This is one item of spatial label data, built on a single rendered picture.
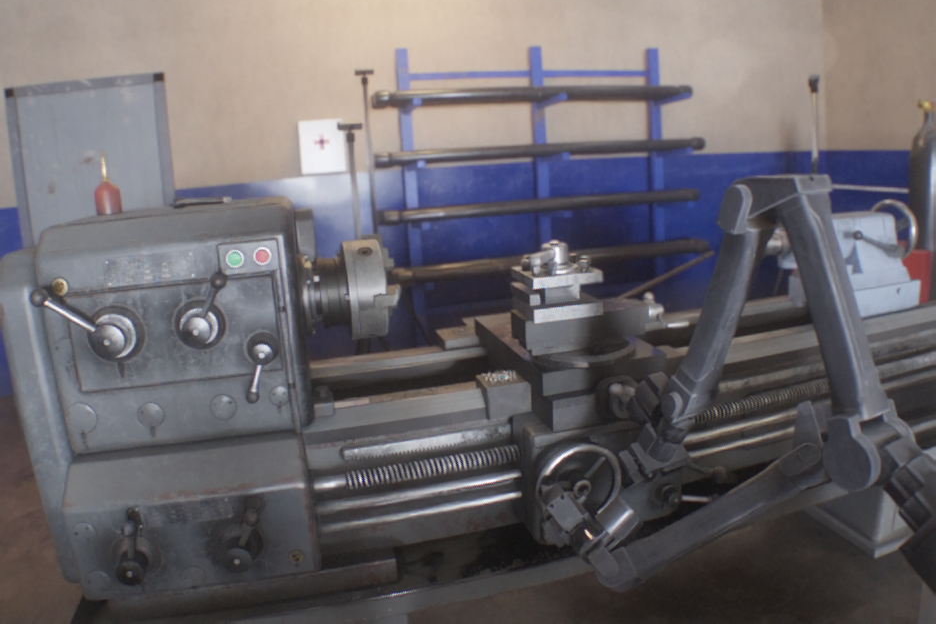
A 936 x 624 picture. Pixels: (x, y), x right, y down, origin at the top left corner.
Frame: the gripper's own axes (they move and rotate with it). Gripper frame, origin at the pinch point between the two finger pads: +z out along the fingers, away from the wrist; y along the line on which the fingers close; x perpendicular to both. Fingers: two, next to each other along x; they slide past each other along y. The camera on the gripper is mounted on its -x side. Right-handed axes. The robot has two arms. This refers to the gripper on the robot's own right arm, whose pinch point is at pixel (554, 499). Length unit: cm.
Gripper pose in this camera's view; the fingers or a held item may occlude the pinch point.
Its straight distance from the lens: 136.2
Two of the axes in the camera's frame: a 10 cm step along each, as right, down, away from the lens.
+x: 5.5, 7.9, 2.8
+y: -8.0, 6.0, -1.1
